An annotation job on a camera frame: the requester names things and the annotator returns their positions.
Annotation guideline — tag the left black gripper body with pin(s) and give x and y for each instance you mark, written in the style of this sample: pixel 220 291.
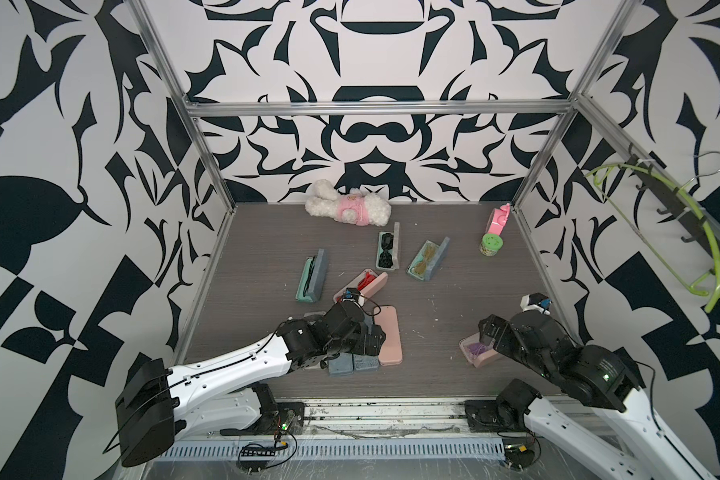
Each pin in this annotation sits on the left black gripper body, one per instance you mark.
pixel 357 342

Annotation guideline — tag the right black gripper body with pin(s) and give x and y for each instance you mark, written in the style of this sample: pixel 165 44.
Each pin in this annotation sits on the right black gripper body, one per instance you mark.
pixel 505 343

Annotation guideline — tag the grey case tortoise sunglasses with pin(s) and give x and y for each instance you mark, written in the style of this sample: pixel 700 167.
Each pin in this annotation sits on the grey case tortoise sunglasses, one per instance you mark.
pixel 342 365

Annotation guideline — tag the grey case white sunglasses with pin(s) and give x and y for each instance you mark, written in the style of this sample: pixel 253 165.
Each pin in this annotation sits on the grey case white sunglasses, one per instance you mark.
pixel 363 363

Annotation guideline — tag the pink case brown glasses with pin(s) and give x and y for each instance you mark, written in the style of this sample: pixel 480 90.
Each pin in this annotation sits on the pink case brown glasses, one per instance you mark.
pixel 391 351

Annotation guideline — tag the pink case purple glasses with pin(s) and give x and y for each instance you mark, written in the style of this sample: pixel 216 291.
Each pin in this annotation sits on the pink case purple glasses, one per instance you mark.
pixel 478 352

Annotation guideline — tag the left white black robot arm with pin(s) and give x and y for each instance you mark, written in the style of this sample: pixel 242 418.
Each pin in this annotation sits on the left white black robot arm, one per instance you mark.
pixel 160 404

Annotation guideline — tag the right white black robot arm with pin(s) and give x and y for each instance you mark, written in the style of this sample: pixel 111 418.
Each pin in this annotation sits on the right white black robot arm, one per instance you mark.
pixel 598 379

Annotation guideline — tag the pink case red glasses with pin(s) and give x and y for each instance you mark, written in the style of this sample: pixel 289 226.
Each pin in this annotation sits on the pink case red glasses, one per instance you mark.
pixel 368 283

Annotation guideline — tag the grey case far left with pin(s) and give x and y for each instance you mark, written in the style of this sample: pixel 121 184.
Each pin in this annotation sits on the grey case far left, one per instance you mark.
pixel 312 279

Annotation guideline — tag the grey case black sunglasses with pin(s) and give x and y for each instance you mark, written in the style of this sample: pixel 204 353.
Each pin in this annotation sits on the grey case black sunglasses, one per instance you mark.
pixel 387 257

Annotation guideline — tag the grey case gold glasses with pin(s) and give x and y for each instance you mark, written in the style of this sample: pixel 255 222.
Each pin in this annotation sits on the grey case gold glasses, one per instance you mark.
pixel 428 260

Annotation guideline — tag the green lidded jar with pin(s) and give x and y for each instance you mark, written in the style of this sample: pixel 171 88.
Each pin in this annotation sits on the green lidded jar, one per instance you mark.
pixel 491 244

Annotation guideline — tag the black connector box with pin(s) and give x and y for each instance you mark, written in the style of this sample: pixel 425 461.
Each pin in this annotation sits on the black connector box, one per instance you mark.
pixel 519 457

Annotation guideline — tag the white plush toy pink shirt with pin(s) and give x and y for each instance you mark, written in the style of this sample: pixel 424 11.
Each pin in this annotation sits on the white plush toy pink shirt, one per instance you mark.
pixel 355 208

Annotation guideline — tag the pink bottle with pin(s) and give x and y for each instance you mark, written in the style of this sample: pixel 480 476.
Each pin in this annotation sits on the pink bottle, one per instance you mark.
pixel 498 219

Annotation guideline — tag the black usb hub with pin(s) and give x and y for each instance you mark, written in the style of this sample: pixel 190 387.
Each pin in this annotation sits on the black usb hub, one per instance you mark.
pixel 256 454

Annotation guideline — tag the green clothes hanger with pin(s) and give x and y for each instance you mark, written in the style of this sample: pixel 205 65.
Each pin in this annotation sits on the green clothes hanger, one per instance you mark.
pixel 706 285

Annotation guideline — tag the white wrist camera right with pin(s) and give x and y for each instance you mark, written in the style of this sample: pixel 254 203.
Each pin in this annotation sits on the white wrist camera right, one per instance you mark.
pixel 536 302

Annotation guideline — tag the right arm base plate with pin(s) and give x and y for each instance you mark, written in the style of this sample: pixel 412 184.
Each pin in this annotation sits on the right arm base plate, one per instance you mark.
pixel 496 416

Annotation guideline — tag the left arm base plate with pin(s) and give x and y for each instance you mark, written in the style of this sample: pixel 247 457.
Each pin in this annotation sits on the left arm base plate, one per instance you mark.
pixel 288 417

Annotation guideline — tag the black wall hook rail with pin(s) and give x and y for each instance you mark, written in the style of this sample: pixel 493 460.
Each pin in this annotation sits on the black wall hook rail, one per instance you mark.
pixel 676 198

